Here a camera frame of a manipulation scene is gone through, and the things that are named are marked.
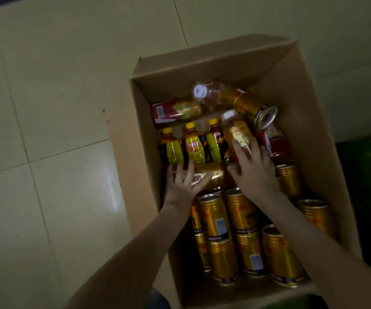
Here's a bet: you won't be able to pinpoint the person's right hand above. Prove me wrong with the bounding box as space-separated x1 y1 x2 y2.
227 139 284 208

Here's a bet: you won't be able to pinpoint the person's left hand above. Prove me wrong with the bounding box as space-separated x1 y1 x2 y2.
162 160 214 213

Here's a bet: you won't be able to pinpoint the person's right forearm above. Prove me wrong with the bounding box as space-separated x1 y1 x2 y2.
259 190 371 309

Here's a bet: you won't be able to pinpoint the person's left forearm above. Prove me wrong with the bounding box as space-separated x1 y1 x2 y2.
63 204 192 309

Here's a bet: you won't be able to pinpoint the yellow cap drink bottle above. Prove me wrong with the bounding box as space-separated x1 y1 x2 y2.
158 127 184 168
182 122 207 166
206 118 230 163

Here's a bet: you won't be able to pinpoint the group of gold cans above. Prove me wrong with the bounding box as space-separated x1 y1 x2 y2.
189 91 334 288

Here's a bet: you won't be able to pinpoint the brown cardboard box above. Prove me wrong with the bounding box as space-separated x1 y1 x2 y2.
107 33 363 309

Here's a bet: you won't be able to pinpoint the dark green object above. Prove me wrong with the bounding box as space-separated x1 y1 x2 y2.
335 138 371 280

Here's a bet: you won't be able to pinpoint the dark blue trousers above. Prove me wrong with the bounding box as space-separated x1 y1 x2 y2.
145 288 171 309

